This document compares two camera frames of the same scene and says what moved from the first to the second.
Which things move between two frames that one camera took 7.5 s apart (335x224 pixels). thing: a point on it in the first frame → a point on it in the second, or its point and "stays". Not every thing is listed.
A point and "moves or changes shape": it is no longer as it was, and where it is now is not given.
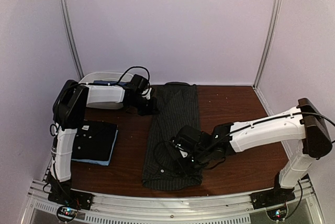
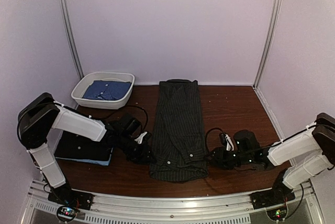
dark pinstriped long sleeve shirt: [178, 107] moves or changes shape
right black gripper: [185, 170] → [220, 158]
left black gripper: [151, 111] → [142, 155]
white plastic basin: [103, 97] stays
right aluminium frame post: [271, 26] stays
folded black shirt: [93, 141] stays
